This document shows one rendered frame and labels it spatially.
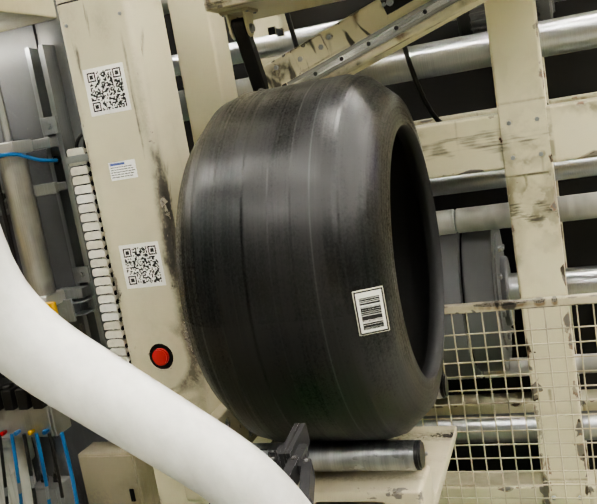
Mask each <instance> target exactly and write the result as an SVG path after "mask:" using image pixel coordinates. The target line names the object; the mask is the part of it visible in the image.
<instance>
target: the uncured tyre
mask: <svg viewBox="0 0 597 504"><path fill-rule="evenodd" d="M176 265H177V277H178V285H179V293H180V299H181V305H182V310H183V315H184V319H185V324H186V328H187V331H188V335H189V339H190V342H191V345H192V348H193V351H194V354H195V356H196V359H197V362H198V364H199V366H200V369H201V371H202V373H203V375H204V377H205V379H206V381H207V383H208V384H209V386H210V388H211V389H212V391H213V392H214V394H215V395H216V397H217V398H218V399H219V400H220V402H221V403H222V404H223V405H224V406H225V407H226V408H227V409H228V410H229V411H230V412H231V413H232V414H233V416H234V417H235V418H236V419H237V420H238V421H239V422H240V423H241V424H242V425H243V426H244V427H245V428H246V429H248V430H249V431H250V432H252V433H253V434H255V435H257V436H260V437H264V438H267V439H271V440H274V441H278V442H284V441H286V439H287V437H288V435H289V433H290V431H291V429H292V428H293V426H294V424H295V423H306V426H307V430H308V435H309V439H310V442H326V441H369V440H387V439H390V438H393V437H397V436H401V435H404V434H407V433H408V432H410V431H411V430H412V429H413V428H414V426H415V425H416V424H417V423H418V422H419V421H420V420H421V419H422V418H423V417H424V416H425V415H426V414H427V413H428V412H429V411H430V410H431V409H432V407H433V406H434V404H435V402H436V399H437V396H438V392H439V388H440V383H441V377H442V368H443V357H444V281H443V266H442V255H441V246H440V237H439V229H438V222H437V216H436V210H435V204H434V198H433V193H432V188H431V184H430V179H429V175H428V170H427V166H426V161H425V157H424V153H423V150H422V146H421V142H420V139H419V136H418V133H417V130H416V127H415V124H414V121H413V119H412V116H411V114H410V112H409V110H408V108H407V106H406V104H405V103H404V101H403V100H402V99H401V98H400V97H399V96H398V95H397V94H395V93H394V92H392V91H391V90H390V89H388V88H387V87H385V86H384V85H382V84H381V83H379V82H378V81H376V80H375V79H373V78H372V77H369V76H361V75H351V74H345V75H340V76H334V77H329V78H324V79H318V80H313V81H307V82H302V83H297V84H291V85H286V86H281V87H275V88H270V89H264V90H259V91H254V92H248V93H245V94H243V95H241V96H239V97H237V98H235V99H233V100H231V101H229V102H227V103H226V104H224V105H223V106H221V107H220V108H219V109H218V110H217V111H216V112H215V113H214V115H213V116H212V117H211V119H210V120H209V122H208V124H207V125H206V127H205V129H204V130H203V132H202V133H201V135H200V137H199V138H198V140H197V142H196V143H195V145H194V147H193V149H192V151H191V153H190V155H189V158H188V160H187V163H186V166H185V169H184V173H183V177H182V181H181V186H180V191H179V197H178V205H177V215H176ZM378 286H383V291H384V297H385V303H386V308H387V314H388V320H389V326H390V330H389V331H384V332H379V333H374V334H369V335H364V336H359V330H358V324H357V319H356V313H355V308H354V302H353V296H352V292H354V291H359V290H363V289H368V288H373V287H378Z"/></svg>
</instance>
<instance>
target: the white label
mask: <svg viewBox="0 0 597 504"><path fill-rule="evenodd" d="M352 296H353V302H354V308H355V313H356V319H357V324H358V330H359V336H364V335H369V334H374V333H379V332H384V331H389V330H390V326H389V320H388V314H387V308H386V303H385V297H384V291H383V286H378V287H373V288H368V289H363V290H359V291H354V292H352Z"/></svg>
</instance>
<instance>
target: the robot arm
mask: <svg viewBox="0 0 597 504"><path fill-rule="evenodd" d="M0 373H1V374H3V375H4V376H5V377H7V378H8V379H9V380H11V381H12V382H14V383H15V384H17V385H18V386H19V387H21V388H22V389H24V390H25V391H27V392H28V393H30V394H31V395H33V396H34V397H36V398H38V399H39V400H41V401H43V402H44V403H46V404H48V405H49V406H51V407H53V408H54V409H56V410H58V411H59V412H61V413H63V414H64V415H66V416H68V417H69V418H71V419H73V420H74V421H76V422H78V423H80V424H81V425H83V426H85V427H86V428H88V429H90V430H91V431H93V432H95V433H96V434H98V435H100V436H102V437H103V438H105V439H107V440H108V441H110V442H112V443H113V444H115V445H117V446H118V447H120V448H122V449H124V450H125V451H127V452H129V453H130V454H132V455H134V456H135V457H137V458H139V459H140V460H142V461H144V462H145V463H147V464H149V465H151V466H152V467H154V468H156V469H157V470H159V471H161V472H162V473H164V474H166V475H167V476H169V477H171V478H172V479H174V480H176V481H177V482H179V483H181V484H182V485H184V486H186V487H187V488H189V489H191V490H192V491H194V492H195V493H197V494H198V495H200V496H201V497H203V498H204V499H205V500H207V501H208V502H210V503H209V504H314V492H315V473H314V469H313V464H312V460H311V459H310V458H308V456H309V452H308V447H309V444H310V439H309V435H308V430H307V426H306V423H295V424H294V426H293V428H292V429H291V431H290V433H289V435H288V437H287V439H286V441H285V443H284V444H281V445H280V446H278V448H277V450H271V451H269V452H268V456H267V455H266V454H265V453H264V452H262V451H261V450H260V449H259V448H257V447H256V446H255V445H253V444H252V443H251V442H249V441H248V440H247V439H245V438H244V437H242V436H241V435H240V434H238V433H237V432H235V431H234V430H232V429H231V428H229V427H228V426H226V425H225V424H223V423H222V422H220V421H219V420H217V419H215V418H214V417H212V416H211V415H209V414H208V413H206V412H205V411H203V410H202V409H200V408H198V407H197V406H195V405H194V404H192V403H191V402H189V401H188V400H186V399H184V398H183V397H181V396H180V395H178V394H177V393H175V392H174V391H172V390H170V389H169V388H167V387H166V386H164V385H163V384H161V383H160V382H158V381H156V380H155V379H153V378H152V377H150V376H149V375H147V374H146V373H144V372H142V371H141V370H139V369H138V368H136V367H135V366H133V365H132V364H130V363H128V362H127V361H125V360H124V359H122V358H121V357H119V356H117V355H116V354H114V353H113V352H111V351H110V350H108V349H107V348H105V347H103V346H102V345H100V344H99V343H97V342H96V341H94V340H93V339H91V338H90V337H88V336H87V335H85V334H84V333H82V332H81V331H79V330H78V329H76V328H75V327H74V326H72V325H71V324H70V323H68V322H67V321H66V320H64V319H63V318H62V317H61V316H59V315H58V314H57V313H56V312H55V311H53V310H52V309H51V308H50V307H49V306H48V305H47V304H46V303H45V302H44V301H43V300H42V299H41V298H40V297H39V296H38V295H37V293H36V292H35V291H34V290H33V289H32V287H31V286H30V285H29V283H28V282H27V281H26V279H25V278H24V276H23V274H22V273H21V271H20V269H19V267H18V266H17V264H16V262H15V260H14V258H13V256H12V253H11V251H10V248H9V246H8V243H7V241H6V238H5V236H4V233H3V230H2V228H1V225H0ZM299 481H300V484H299V488H298V486H297V485H298V483H299Z"/></svg>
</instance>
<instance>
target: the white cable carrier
mask: <svg viewBox="0 0 597 504"><path fill-rule="evenodd" d="M86 153H87V148H86V147H79V148H73V149H68V150H67V156H68V157H69V156H75V155H80V154H86ZM84 164H87V165H85V166H83V165H84ZM78 165H79V167H73V168H71V175H72V176H76V175H81V176H77V177H74V178H73V179H72V181H73V185H80V184H83V185H81V186H77V187H75V194H85V195H79V196H77V203H78V204H82V203H86V204H82V205H80V206H79V212H80V213H85V212H88V213H86V214H82V215H81V216H80V218H81V222H89V221H91V222H89V223H85V224H83V231H92V230H93V231H92V232H87V233H85V235H84V237H85V240H95V241H89V242H87V244H86V246H87V249H88V250H89V249H97V250H91V251H89V253H88V255H89V258H90V259H93V258H98V259H93V260H91V262H90V264H91V267H92V268H94V267H100V268H95V269H93V270H92V274H93V277H96V276H102V277H97V278H95V279H94V284H95V286H98V285H104V286H98V287H97V288H96V293H97V295H99V294H105V295H100V296H99V297H98V302H99V303H100V304H101V303H107V304H102V305H100V312H108V313H104V314H102V321H107V322H105V323H104V325H103V326H104V330H108V331H107V332H106V333H105V336H106V339H110V340H108V341H107V345H108V347H115V348H111V349H110V351H111V352H113V353H114V354H116V355H117V356H119V357H121V358H122V359H124V360H125V361H127V362H128V363H130V364H131V359H130V354H129V349H128V345H127V340H126V335H125V330H124V326H123V321H122V316H121V311H120V306H119V300H118V295H117V290H116V286H115V282H114V278H113V273H112V268H111V263H110V258H109V254H108V249H107V244H106V239H105V234H104V230H103V225H102V220H101V215H100V211H99V206H98V201H97V196H96V191H95V187H94V182H93V177H92V172H91V167H90V163H89V161H83V162H77V163H71V164H69V166H78ZM88 173H89V174H88ZM85 174H88V175H85ZM90 182H91V183H90ZM87 183H90V184H88V185H87ZM91 192H92V193H91ZM88 193H91V194H88ZM90 202H93V203H90ZM92 211H95V212H93V213H92ZM96 220H97V221H96ZM95 221H96V222H95ZM97 230H98V231H97ZM111 329H112V330H111ZM111 338H113V339H111Z"/></svg>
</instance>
